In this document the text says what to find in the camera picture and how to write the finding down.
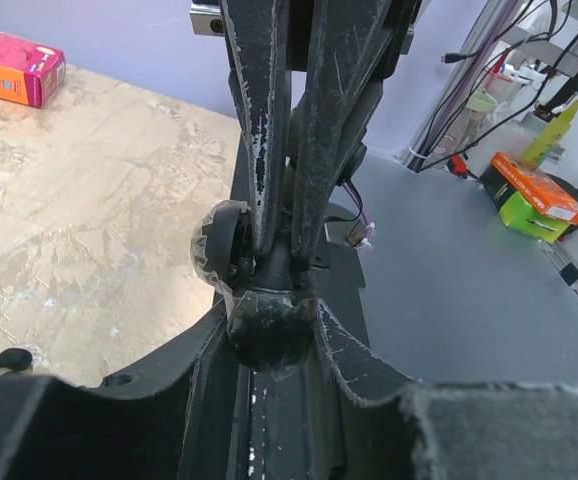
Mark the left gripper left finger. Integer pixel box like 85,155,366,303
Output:
0,303,238,479

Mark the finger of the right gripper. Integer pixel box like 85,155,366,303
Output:
219,1,291,255
291,1,414,271

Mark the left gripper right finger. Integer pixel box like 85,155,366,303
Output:
315,301,578,479

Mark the black earbud charging case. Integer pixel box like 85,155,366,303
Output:
190,200,317,379

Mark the green plastic cup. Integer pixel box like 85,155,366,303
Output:
466,89,498,118

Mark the yellow green card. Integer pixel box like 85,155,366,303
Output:
520,100,578,169

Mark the orange green box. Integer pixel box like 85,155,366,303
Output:
480,152,578,243

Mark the pink orange snack box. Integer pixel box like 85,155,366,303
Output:
0,32,66,109

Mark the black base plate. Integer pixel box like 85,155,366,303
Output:
211,134,370,480

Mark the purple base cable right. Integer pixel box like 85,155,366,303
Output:
341,179,378,250

